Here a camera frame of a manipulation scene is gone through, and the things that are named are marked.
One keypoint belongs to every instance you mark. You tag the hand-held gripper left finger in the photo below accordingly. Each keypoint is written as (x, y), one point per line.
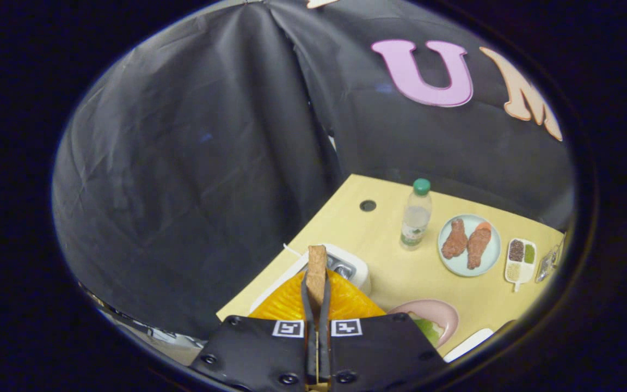
(310, 348)

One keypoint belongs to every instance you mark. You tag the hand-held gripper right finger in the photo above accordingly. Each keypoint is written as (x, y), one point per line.
(324, 348)

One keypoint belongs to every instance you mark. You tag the brown toast slice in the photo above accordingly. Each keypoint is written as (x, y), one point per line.
(317, 272)

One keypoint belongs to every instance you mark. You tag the green lettuce leaf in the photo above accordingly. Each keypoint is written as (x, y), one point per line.
(428, 330)

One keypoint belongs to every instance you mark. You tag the white toaster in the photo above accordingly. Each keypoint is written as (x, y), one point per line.
(356, 268)

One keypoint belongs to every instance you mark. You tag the pink plate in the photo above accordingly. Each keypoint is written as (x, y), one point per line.
(438, 310)

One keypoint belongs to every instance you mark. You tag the white plate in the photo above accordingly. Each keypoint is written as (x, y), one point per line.
(468, 344)

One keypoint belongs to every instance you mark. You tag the clear plastic water bottle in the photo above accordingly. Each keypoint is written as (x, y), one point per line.
(416, 218)

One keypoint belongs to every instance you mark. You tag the light green plate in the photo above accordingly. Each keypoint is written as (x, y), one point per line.
(466, 267)

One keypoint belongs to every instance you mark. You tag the orange food slice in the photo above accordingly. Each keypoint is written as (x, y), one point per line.
(485, 226)

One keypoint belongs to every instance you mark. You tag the pile of yellow soybeans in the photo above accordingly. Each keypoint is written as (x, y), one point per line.
(513, 271)

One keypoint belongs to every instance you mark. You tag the pile of dark beans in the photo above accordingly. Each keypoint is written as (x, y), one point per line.
(516, 250)

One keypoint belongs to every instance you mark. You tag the white divided dish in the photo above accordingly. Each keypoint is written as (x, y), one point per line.
(527, 272)

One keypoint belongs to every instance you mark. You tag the pile of green beans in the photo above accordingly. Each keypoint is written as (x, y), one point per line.
(529, 253)

